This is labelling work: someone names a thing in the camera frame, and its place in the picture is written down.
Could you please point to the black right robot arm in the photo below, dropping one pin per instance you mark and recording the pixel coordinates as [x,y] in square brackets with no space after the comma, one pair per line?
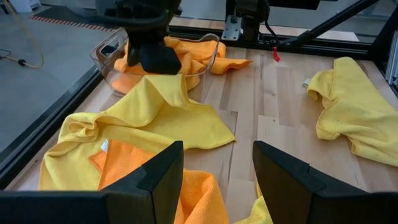
[248,12]

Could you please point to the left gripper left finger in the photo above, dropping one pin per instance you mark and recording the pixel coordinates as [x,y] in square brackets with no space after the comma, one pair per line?
[155,193]

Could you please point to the dark mat orange striped edge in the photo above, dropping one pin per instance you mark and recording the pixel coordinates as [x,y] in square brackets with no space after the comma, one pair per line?
[62,15]

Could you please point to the silver bracket plate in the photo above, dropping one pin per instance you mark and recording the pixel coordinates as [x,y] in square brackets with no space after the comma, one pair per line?
[231,29]

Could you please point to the orange microfiber towel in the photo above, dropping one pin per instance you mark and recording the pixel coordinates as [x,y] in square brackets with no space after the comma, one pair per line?
[199,199]
[192,49]
[124,84]
[230,64]

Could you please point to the yellow microfiber towel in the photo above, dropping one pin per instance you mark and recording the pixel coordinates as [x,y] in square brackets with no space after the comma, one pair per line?
[256,213]
[357,115]
[155,118]

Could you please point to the clear plastic basket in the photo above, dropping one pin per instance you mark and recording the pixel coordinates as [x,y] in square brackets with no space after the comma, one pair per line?
[105,67]

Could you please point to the black aluminium table frame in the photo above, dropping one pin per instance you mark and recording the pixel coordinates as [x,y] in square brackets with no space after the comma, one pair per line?
[326,49]

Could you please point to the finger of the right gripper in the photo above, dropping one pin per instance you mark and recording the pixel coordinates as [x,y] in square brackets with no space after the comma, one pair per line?
[133,54]
[160,60]

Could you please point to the red tag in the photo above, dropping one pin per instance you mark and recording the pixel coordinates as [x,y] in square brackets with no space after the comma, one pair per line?
[276,55]

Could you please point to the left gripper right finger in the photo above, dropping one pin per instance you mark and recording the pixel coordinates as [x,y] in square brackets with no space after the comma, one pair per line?
[295,193]

